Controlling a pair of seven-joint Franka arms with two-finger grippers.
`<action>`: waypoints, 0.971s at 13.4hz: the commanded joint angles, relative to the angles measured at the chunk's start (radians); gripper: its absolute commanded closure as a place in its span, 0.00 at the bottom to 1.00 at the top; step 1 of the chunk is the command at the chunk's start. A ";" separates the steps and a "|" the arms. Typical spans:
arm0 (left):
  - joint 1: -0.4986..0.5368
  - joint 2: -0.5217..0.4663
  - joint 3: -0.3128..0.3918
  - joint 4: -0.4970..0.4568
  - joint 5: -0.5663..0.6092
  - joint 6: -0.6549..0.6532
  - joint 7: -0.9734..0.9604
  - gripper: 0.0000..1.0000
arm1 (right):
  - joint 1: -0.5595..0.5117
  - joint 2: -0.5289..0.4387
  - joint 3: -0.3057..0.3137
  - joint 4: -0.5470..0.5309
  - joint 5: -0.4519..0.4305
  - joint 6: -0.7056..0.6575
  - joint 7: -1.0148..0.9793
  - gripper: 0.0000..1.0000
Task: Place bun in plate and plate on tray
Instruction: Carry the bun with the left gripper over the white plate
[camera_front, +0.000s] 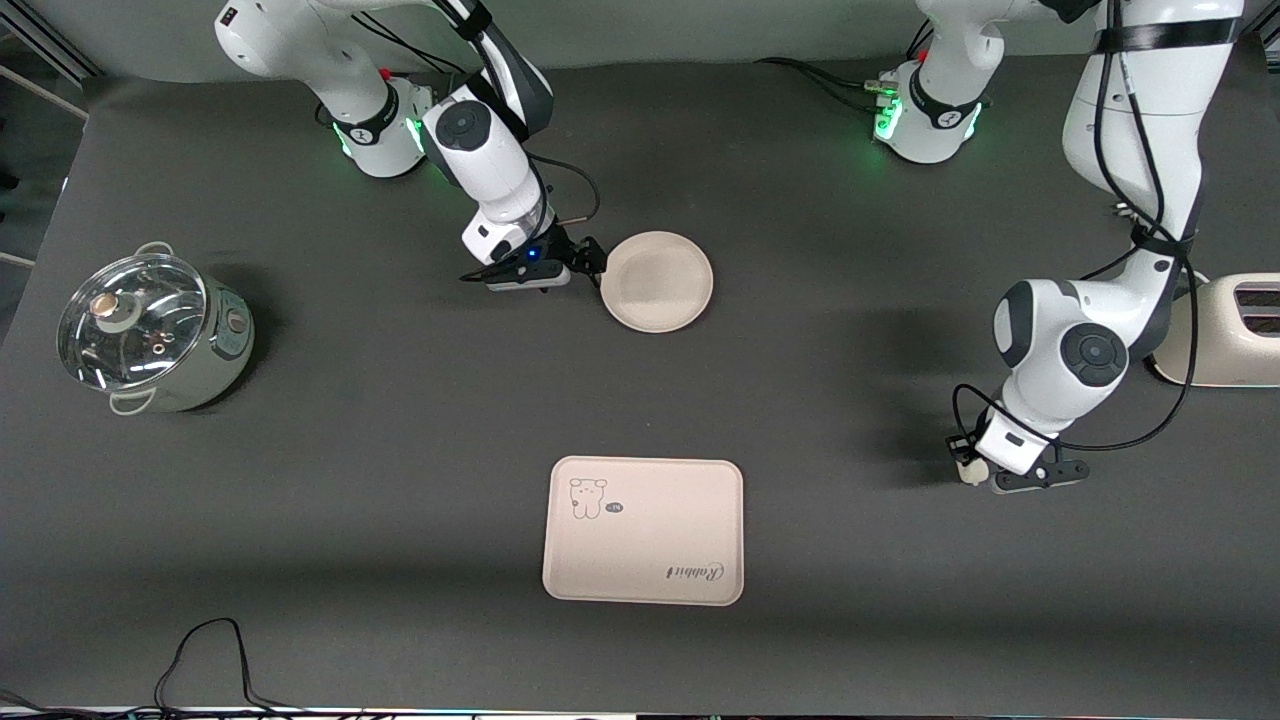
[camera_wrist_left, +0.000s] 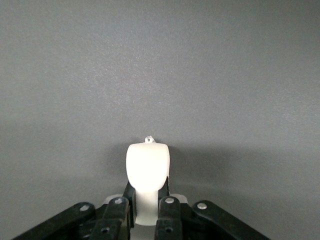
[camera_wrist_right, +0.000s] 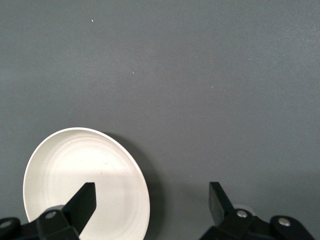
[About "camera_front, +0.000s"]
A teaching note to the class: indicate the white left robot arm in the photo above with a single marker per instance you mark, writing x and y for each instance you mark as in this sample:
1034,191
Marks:
1090,350

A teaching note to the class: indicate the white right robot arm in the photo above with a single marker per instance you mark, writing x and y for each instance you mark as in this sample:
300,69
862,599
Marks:
480,150

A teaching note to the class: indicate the round beige plate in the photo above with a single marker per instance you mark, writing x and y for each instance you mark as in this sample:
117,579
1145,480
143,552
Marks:
660,285

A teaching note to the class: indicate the beige tray with rabbit print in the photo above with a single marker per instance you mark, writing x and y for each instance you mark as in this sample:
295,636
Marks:
645,530

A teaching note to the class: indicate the aluminium frame rail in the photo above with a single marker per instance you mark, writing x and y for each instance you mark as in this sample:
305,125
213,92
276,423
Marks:
50,45

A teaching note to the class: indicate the steel pot with glass lid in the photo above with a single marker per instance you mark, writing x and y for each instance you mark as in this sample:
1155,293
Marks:
150,340

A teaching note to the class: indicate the cream toaster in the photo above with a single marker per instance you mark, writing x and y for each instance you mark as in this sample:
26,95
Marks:
1230,340

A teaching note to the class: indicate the white steamed bun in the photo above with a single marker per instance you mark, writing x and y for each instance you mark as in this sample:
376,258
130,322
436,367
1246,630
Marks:
968,470

